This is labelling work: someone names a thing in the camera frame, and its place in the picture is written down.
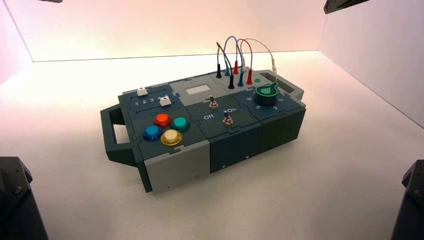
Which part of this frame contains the white banana plug cable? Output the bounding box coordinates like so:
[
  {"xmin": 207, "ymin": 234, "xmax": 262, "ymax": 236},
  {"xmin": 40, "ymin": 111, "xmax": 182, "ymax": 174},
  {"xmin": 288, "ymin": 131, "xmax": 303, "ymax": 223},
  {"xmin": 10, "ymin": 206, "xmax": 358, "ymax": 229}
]
[{"xmin": 239, "ymin": 37, "xmax": 279, "ymax": 84}]

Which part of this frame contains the teal round push button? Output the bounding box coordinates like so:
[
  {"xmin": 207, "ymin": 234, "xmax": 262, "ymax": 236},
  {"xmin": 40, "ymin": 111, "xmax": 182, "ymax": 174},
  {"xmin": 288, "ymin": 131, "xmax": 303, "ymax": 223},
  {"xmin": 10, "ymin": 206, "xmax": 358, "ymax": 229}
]
[{"xmin": 170, "ymin": 116, "xmax": 191, "ymax": 133}]

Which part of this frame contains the small grey display screen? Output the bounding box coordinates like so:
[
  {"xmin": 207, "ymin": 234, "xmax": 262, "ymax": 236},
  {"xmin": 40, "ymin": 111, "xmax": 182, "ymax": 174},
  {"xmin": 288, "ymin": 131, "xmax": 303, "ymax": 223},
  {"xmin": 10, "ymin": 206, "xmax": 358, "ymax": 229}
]
[{"xmin": 185, "ymin": 84, "xmax": 212, "ymax": 96}]

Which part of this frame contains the blue round push button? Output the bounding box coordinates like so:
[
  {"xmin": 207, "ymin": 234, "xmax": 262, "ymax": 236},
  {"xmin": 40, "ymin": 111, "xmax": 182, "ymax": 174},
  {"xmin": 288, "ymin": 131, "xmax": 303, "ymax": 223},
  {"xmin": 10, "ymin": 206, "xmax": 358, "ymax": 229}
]
[{"xmin": 142, "ymin": 124, "xmax": 163, "ymax": 142}]

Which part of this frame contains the red banana plug cable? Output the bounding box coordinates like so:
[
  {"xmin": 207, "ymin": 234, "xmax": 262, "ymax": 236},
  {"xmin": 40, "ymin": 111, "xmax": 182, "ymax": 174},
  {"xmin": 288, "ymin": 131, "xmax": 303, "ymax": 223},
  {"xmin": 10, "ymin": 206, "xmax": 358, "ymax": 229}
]
[{"xmin": 232, "ymin": 38, "xmax": 254, "ymax": 86}]

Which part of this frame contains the dark teal grey control box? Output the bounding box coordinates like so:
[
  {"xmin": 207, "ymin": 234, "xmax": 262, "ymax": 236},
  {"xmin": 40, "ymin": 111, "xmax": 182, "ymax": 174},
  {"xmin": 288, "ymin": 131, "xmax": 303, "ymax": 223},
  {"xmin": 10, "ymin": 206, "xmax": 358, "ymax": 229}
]
[{"xmin": 100, "ymin": 69, "xmax": 307, "ymax": 195}]

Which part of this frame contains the orange round push button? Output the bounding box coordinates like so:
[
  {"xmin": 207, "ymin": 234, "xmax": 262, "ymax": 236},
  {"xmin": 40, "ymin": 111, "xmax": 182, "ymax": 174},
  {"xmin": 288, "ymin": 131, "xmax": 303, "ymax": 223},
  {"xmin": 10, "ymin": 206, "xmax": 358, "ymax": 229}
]
[{"xmin": 153, "ymin": 113, "xmax": 173, "ymax": 128}]

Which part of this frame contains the green rotary knob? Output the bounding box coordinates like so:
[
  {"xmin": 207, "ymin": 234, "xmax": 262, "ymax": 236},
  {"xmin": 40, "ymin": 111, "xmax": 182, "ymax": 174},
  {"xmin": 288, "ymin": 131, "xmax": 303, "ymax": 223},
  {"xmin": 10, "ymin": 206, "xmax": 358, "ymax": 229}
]
[{"xmin": 254, "ymin": 82, "xmax": 279, "ymax": 107}]

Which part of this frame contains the yellow round push button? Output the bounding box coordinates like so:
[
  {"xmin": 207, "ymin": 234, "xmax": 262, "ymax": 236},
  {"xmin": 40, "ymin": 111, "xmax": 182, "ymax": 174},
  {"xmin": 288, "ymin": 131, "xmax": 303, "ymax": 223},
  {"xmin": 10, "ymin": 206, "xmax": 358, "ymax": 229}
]
[{"xmin": 160, "ymin": 129, "xmax": 183, "ymax": 147}]

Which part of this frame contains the black banana plug cable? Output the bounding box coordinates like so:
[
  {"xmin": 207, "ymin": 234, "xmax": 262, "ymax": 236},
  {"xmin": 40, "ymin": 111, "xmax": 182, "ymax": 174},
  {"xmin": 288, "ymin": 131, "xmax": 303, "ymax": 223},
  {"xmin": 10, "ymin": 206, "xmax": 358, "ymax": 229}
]
[{"xmin": 215, "ymin": 41, "xmax": 235, "ymax": 90}]

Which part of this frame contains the blue banana plug cable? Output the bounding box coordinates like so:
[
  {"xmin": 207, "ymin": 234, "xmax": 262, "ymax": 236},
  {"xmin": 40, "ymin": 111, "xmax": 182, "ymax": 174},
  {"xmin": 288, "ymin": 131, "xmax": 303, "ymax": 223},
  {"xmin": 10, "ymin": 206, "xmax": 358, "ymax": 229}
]
[{"xmin": 223, "ymin": 35, "xmax": 245, "ymax": 88}]

